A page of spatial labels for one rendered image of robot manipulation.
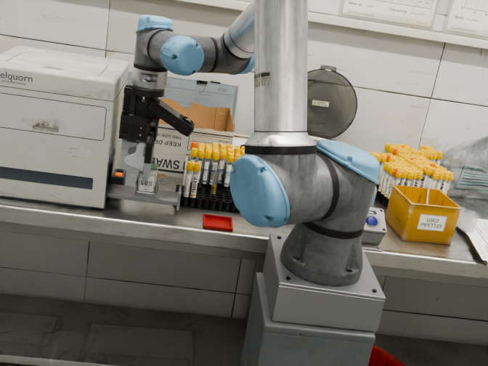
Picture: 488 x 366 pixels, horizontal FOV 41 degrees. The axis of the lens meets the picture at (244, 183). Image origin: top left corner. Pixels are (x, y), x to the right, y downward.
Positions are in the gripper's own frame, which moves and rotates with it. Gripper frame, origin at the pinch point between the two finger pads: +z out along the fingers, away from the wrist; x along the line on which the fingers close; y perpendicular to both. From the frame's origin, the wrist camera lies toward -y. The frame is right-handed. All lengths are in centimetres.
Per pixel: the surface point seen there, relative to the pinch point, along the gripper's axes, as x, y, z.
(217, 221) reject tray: 3.1, -17.3, 8.4
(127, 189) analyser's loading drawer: -0.9, 4.4, 4.6
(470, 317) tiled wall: -59, -119, 60
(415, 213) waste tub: 0, -64, 1
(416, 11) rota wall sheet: -59, -73, -43
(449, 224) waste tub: 0, -74, 3
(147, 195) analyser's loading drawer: 2.8, -0.4, 4.2
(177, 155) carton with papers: -25.0, -6.1, 2.5
